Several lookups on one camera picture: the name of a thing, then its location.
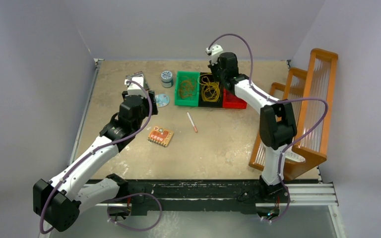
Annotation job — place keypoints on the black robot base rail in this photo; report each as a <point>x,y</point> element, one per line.
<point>246,196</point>

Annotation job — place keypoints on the round paint jar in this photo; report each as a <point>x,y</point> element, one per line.
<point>167,80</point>

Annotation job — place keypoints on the wooden rack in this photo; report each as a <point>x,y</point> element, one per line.
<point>317,81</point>

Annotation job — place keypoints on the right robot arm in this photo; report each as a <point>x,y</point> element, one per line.
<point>277,126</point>

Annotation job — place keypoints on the red plastic bin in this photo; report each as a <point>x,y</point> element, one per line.
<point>230,101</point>

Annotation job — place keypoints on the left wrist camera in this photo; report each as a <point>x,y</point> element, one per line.
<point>135,86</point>

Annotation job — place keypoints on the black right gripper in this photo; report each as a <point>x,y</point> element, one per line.
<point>213,67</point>

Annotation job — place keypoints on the correction tape blister pack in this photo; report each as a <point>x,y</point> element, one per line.
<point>162,100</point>

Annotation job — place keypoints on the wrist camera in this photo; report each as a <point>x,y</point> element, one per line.
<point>135,86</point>
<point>214,52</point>

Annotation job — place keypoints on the orange spiral notebook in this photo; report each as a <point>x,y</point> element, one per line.
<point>160,136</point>

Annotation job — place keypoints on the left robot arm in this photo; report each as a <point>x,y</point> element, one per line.
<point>112,139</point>

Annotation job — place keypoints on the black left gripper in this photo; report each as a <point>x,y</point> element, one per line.
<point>145,101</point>

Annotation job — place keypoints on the aluminium table edge rail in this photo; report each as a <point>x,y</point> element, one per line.
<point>85,105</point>

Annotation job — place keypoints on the green plastic bin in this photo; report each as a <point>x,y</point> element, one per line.
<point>187,89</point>

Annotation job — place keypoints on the black plastic bin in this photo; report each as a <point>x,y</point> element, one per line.
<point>210,91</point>

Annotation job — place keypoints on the white orange marker pen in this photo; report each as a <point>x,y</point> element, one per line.
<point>192,122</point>

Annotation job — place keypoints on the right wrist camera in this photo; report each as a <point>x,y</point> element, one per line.
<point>214,52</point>

